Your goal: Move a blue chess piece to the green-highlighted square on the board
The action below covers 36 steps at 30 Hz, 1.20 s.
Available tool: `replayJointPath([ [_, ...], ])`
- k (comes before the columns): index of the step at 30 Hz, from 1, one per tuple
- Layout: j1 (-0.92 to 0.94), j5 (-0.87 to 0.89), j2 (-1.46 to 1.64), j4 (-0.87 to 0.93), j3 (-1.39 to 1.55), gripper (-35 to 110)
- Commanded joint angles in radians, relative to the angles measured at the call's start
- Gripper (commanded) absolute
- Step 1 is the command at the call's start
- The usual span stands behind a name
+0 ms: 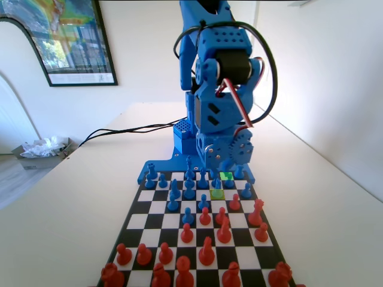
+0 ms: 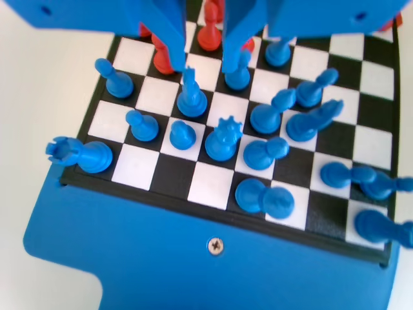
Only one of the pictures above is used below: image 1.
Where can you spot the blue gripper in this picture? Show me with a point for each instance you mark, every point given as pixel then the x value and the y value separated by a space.
pixel 216 147

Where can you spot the red chess rook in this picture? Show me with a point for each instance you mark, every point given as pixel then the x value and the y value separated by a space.
pixel 112 276
pixel 279 275

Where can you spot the crumpled clear plastic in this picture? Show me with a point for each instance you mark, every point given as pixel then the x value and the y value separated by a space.
pixel 39 149

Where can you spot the white arched panel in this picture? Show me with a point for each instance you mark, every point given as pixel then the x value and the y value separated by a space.
pixel 12 53

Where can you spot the cardboard box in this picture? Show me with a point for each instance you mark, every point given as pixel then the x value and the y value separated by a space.
pixel 36 164

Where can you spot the blue chess king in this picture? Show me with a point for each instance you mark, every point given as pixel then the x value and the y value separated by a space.
pixel 189 164

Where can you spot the small red object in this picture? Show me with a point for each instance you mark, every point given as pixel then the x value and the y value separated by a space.
pixel 300 285

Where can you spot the blue chess pawn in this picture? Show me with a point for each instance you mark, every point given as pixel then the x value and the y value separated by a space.
pixel 162 183
pixel 246 192
pixel 172 205
pixel 149 183
pixel 215 179
pixel 229 182
pixel 187 218
pixel 203 204

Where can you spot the black framed poster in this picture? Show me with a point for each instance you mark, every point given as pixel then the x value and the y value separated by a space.
pixel 74 45

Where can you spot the black and white chessboard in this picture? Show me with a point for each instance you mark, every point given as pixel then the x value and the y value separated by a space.
pixel 167 221

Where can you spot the red chess pawn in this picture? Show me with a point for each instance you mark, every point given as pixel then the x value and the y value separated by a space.
pixel 261 236
pixel 205 219
pixel 235 204
pixel 143 257
pixel 123 257
pixel 221 214
pixel 187 236
pixel 165 256

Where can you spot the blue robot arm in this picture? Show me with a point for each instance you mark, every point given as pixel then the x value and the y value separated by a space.
pixel 187 59

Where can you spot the blue base plate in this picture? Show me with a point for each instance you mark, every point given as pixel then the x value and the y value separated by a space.
pixel 167 164

